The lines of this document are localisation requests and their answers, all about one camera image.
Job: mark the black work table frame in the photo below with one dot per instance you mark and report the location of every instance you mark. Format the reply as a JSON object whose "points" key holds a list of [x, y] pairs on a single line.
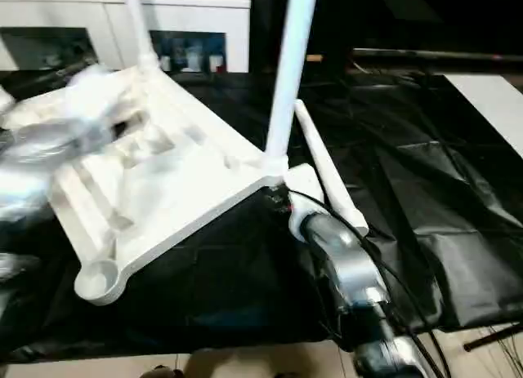
{"points": [[490, 338]]}

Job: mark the white plastic table leg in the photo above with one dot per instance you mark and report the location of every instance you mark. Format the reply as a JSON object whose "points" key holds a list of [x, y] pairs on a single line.
{"points": [[139, 27], [290, 68], [327, 165]]}

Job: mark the black shiny mat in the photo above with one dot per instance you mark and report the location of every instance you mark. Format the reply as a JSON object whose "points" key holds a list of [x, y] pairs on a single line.
{"points": [[224, 280]]}

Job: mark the white flat item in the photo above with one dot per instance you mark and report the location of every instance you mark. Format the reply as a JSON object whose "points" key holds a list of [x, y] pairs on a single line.
{"points": [[486, 104]]}

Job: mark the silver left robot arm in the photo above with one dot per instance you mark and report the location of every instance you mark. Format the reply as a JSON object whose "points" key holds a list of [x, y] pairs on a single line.
{"points": [[41, 141]]}

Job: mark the white plastic table top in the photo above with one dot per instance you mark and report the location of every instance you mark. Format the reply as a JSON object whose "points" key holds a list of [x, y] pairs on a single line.
{"points": [[163, 182]]}

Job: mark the white cabinet with glass doors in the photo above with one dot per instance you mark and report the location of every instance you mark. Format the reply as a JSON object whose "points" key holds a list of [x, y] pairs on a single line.
{"points": [[196, 14]]}

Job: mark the small tan block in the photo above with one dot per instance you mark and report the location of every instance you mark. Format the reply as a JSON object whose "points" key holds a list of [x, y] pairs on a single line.
{"points": [[314, 57]]}

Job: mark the dark brown cabinet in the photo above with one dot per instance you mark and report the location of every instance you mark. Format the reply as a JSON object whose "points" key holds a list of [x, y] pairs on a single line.
{"points": [[408, 14]]}

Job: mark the long dark tube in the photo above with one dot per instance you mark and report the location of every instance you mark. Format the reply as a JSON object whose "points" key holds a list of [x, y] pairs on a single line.
{"points": [[429, 55]]}

